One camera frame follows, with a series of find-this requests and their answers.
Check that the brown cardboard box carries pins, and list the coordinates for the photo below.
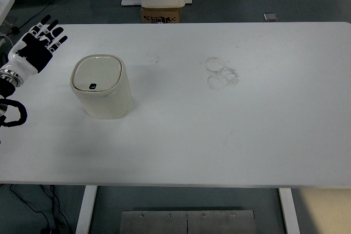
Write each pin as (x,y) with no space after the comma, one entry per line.
(161,14)

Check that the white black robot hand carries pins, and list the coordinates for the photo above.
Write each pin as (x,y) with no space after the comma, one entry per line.
(33,53)

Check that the grey metal plate with screws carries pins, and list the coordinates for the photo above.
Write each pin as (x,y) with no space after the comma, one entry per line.
(164,223)

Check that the grey floor socket plate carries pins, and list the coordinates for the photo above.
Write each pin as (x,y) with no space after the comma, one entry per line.
(270,17)

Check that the cream lidded trash bin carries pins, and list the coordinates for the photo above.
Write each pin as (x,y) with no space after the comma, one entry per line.
(107,99)

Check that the white metal foot bar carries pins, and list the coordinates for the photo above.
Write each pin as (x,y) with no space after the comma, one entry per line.
(130,2)

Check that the white side table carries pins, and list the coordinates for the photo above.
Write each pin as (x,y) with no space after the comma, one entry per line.
(5,5)

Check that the white table leg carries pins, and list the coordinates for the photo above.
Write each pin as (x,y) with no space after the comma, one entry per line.
(86,209)
(289,212)

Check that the black power plug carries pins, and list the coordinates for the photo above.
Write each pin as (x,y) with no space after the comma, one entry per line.
(16,30)

